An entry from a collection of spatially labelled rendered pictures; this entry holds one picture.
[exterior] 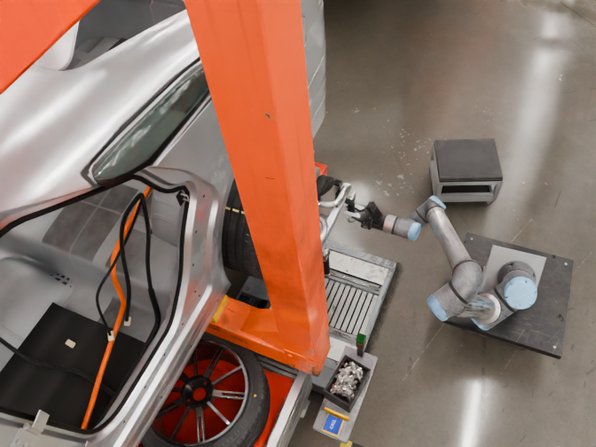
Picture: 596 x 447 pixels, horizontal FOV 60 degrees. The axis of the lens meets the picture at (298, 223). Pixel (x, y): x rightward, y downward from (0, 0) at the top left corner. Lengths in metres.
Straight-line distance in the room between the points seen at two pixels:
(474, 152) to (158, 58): 2.30
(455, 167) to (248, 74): 2.56
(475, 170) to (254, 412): 2.01
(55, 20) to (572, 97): 4.33
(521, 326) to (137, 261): 1.97
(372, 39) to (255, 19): 4.07
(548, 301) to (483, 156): 1.03
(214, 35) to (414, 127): 3.25
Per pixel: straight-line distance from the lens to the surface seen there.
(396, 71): 4.67
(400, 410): 3.06
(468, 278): 2.21
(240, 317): 2.53
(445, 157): 3.54
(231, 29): 1.01
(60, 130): 1.66
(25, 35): 0.61
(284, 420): 2.64
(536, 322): 3.05
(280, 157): 1.20
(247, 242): 2.33
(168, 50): 1.92
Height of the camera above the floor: 2.94
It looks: 55 degrees down
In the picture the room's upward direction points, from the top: 8 degrees counter-clockwise
